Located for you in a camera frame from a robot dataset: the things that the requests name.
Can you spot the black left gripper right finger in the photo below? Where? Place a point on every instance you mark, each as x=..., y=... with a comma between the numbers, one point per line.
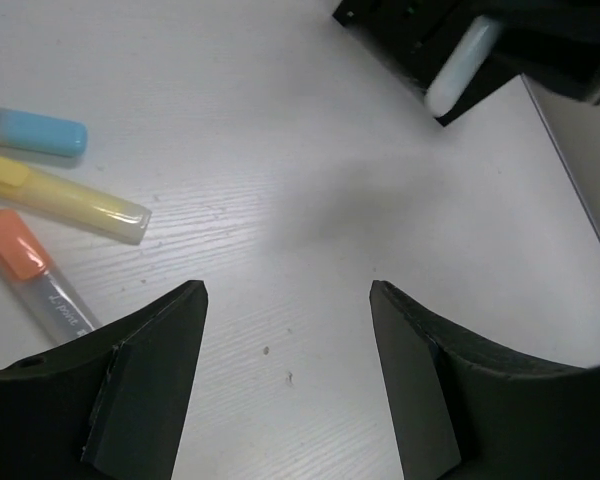
x=465, y=407

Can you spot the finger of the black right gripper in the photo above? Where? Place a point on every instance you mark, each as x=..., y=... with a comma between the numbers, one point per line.
x=569, y=70
x=527, y=21

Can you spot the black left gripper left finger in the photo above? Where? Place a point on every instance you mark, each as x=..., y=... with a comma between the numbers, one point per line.
x=109, y=405

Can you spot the pastel green highlighter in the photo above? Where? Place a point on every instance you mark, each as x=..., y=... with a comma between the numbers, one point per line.
x=470, y=53

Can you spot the black slotted organizer box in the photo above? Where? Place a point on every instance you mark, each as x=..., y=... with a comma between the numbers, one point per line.
x=418, y=35

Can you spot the pastel orange highlighter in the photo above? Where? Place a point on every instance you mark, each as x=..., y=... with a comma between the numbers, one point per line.
x=39, y=283

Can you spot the pastel yellow highlighter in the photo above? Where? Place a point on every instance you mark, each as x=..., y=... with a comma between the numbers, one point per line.
x=76, y=203

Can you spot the pastel blue highlighter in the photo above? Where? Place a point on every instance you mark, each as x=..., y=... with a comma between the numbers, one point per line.
x=43, y=134

